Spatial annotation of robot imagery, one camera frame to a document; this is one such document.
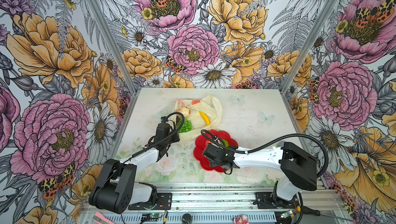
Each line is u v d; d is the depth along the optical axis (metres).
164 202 0.74
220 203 0.75
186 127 0.96
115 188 0.42
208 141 0.89
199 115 1.08
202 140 0.90
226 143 0.90
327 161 0.45
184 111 1.02
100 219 0.69
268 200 0.75
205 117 1.03
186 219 0.62
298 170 0.45
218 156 0.65
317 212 0.70
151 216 0.71
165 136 0.66
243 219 0.67
